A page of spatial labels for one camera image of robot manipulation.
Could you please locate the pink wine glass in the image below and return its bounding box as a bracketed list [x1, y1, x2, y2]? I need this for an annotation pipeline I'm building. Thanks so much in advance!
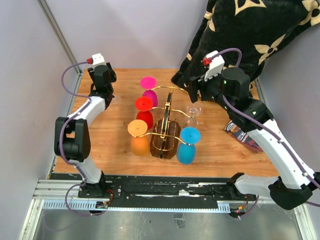
[140, 76, 158, 107]

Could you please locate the clear wine glass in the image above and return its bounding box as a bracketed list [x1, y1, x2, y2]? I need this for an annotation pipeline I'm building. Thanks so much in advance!
[182, 104, 203, 128]
[110, 94, 122, 105]

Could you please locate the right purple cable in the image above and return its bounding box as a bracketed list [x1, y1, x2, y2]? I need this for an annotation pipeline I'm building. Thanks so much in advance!
[203, 47, 320, 216]

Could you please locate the clear wine glass front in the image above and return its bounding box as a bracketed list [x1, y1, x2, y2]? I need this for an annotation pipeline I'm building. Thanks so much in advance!
[182, 104, 203, 128]

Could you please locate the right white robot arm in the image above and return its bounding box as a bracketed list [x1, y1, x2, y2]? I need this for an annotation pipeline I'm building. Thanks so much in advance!
[186, 67, 320, 210]

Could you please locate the purple cable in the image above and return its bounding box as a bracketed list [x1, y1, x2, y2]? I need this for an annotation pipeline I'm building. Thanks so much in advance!
[203, 47, 320, 216]
[57, 58, 108, 217]

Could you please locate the blue wine glass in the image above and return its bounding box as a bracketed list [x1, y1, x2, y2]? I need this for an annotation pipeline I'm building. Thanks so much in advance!
[176, 126, 201, 165]

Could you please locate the gold wire glass rack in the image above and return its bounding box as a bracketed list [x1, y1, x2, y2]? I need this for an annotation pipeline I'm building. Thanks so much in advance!
[145, 86, 186, 159]

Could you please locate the printed cloth bag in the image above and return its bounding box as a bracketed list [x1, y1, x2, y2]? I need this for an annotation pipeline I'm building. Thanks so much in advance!
[224, 120, 263, 153]

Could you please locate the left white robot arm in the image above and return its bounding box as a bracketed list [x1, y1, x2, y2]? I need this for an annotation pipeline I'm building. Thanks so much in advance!
[54, 62, 117, 198]

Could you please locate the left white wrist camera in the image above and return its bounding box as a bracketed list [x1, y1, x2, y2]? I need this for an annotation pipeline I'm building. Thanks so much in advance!
[86, 53, 106, 68]

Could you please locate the orange wine glass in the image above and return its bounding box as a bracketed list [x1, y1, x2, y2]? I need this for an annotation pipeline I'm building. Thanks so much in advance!
[127, 119, 150, 157]

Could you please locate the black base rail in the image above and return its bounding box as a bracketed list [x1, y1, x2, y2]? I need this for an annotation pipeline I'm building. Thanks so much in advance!
[77, 173, 258, 213]

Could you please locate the black floral blanket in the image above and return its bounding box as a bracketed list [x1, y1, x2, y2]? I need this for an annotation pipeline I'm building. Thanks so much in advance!
[171, 0, 320, 88]

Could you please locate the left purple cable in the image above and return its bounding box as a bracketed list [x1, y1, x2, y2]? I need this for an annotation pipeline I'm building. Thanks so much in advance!
[57, 58, 108, 217]

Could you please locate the aluminium corner post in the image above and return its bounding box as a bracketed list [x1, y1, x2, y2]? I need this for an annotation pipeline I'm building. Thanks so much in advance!
[36, 0, 83, 76]

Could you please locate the red wine glass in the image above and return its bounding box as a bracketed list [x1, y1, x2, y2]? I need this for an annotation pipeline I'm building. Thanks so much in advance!
[135, 96, 154, 130]

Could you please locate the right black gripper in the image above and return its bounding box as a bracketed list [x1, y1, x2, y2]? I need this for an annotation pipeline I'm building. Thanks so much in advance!
[184, 67, 234, 113]

